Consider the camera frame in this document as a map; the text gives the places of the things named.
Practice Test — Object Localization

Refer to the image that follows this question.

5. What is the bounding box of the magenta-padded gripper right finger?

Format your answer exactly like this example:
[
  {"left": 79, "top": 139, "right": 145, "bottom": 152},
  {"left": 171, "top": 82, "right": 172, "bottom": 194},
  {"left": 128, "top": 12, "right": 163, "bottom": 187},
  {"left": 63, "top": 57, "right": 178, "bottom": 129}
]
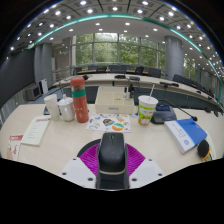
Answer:
[{"left": 124, "top": 143, "right": 166, "bottom": 190}]

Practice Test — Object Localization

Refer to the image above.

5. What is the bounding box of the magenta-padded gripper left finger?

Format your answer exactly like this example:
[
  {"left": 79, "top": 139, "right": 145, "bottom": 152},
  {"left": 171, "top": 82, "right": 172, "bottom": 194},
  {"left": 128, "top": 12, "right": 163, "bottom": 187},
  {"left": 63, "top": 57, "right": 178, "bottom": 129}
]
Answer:
[{"left": 58, "top": 143, "right": 101, "bottom": 190}]

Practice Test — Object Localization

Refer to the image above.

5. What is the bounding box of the black computer mouse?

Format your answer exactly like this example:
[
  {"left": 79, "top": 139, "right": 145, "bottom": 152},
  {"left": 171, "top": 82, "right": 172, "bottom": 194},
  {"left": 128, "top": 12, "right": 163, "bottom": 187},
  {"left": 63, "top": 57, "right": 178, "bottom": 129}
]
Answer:
[{"left": 95, "top": 132, "right": 130, "bottom": 177}]

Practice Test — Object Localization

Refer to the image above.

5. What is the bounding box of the blue and white book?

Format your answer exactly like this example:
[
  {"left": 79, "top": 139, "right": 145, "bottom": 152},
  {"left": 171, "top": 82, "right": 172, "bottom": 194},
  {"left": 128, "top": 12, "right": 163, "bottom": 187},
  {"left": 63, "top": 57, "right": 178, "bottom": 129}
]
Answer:
[{"left": 163, "top": 117, "right": 208, "bottom": 155}]

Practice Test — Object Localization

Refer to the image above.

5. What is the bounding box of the colourful sticker sheet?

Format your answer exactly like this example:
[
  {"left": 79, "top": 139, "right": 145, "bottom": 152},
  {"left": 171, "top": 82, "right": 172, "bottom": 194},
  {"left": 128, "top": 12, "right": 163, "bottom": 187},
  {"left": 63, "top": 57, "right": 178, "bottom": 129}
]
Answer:
[{"left": 85, "top": 112, "right": 133, "bottom": 134}]

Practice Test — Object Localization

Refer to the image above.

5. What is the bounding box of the black conference microphone console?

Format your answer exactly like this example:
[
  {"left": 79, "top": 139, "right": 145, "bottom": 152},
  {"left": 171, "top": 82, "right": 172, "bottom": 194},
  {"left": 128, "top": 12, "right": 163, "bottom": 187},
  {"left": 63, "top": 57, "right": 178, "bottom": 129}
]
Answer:
[{"left": 149, "top": 99, "right": 198, "bottom": 125}]

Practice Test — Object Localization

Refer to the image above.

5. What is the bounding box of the green printed drink cup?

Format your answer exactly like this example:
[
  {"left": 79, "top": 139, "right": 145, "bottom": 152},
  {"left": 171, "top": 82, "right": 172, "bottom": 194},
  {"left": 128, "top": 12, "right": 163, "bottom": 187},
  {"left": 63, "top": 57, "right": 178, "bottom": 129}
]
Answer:
[{"left": 137, "top": 83, "right": 159, "bottom": 127}]

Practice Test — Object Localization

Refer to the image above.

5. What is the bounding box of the white lidded mug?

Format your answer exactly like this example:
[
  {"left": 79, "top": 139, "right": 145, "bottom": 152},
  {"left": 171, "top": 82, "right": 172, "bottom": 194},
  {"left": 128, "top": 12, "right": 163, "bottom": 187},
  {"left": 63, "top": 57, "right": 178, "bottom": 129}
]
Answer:
[{"left": 57, "top": 94, "right": 76, "bottom": 122}]

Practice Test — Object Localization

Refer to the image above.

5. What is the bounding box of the white paper cup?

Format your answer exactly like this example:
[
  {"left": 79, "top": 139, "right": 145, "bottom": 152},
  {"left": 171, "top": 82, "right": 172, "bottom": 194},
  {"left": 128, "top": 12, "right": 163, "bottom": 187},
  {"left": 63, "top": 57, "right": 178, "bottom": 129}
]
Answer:
[{"left": 43, "top": 93, "right": 61, "bottom": 122}]

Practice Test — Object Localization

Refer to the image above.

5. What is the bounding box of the white booklet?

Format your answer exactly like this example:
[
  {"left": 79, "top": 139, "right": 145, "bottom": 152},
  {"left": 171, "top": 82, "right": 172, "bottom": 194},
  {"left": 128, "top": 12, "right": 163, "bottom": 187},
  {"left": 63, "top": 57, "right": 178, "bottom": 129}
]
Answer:
[{"left": 208, "top": 142, "right": 218, "bottom": 160}]

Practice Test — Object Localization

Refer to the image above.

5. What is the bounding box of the red thermos bottle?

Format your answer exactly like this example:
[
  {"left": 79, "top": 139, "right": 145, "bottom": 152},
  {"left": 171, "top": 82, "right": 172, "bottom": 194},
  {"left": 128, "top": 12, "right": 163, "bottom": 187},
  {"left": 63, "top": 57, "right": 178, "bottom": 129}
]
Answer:
[{"left": 69, "top": 76, "right": 90, "bottom": 124}]

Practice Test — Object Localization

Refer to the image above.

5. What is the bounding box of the beige cardboard box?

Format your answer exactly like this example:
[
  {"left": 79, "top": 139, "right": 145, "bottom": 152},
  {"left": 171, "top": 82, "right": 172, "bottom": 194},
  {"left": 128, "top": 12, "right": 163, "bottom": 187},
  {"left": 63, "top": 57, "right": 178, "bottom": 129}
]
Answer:
[{"left": 94, "top": 86, "right": 136, "bottom": 115}]

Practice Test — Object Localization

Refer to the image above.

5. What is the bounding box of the group of dark chairs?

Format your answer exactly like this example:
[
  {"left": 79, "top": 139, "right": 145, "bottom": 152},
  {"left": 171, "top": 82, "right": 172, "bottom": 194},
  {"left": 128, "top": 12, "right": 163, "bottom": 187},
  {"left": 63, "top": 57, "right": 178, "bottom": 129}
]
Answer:
[{"left": 73, "top": 64, "right": 218, "bottom": 98}]

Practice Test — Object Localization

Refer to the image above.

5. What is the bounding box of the group of ceiling lights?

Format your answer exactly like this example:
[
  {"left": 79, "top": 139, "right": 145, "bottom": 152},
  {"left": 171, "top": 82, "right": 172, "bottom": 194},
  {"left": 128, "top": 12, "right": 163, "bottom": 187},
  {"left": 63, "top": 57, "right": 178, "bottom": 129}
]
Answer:
[{"left": 8, "top": 0, "right": 224, "bottom": 79}]

